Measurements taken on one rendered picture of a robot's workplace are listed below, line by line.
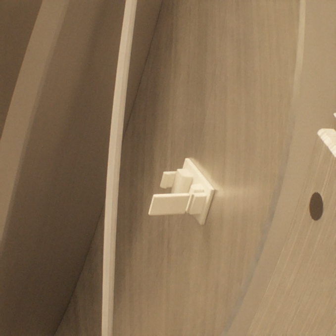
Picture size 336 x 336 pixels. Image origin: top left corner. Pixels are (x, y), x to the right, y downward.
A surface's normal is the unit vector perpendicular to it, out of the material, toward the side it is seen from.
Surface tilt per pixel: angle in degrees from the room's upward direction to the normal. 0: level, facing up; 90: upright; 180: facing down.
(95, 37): 110
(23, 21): 71
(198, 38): 90
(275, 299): 90
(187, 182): 115
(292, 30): 90
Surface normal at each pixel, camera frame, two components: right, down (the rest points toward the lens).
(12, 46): 0.47, -0.29
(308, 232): -0.87, 0.03
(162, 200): 0.44, 0.52
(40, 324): 0.34, 0.75
